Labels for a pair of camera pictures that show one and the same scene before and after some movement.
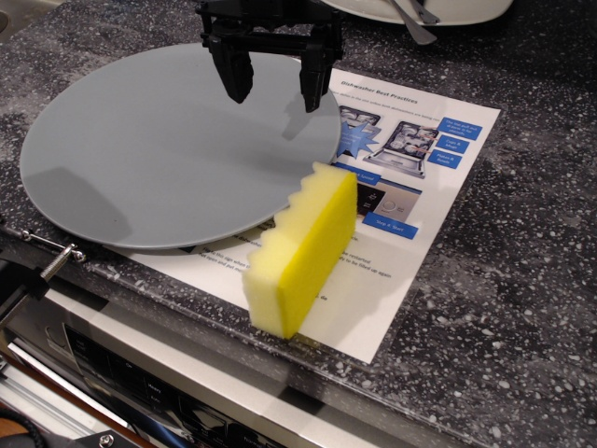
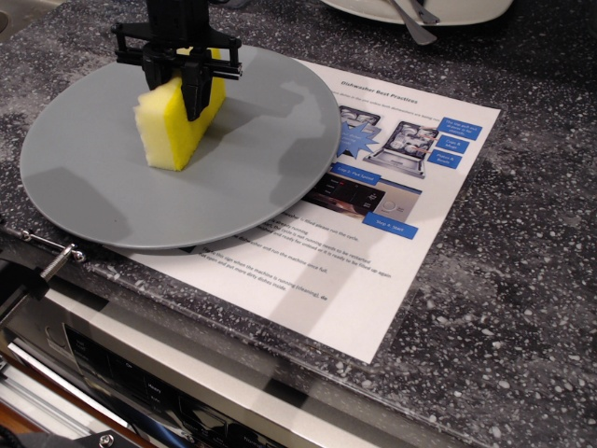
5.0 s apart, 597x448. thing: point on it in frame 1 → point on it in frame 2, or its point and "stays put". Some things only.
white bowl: (447, 11) stays put
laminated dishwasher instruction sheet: (411, 151) stays put
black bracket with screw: (107, 439) stays put
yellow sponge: (300, 254) → (162, 114)
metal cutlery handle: (426, 17) stays put
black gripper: (313, 26) → (179, 24)
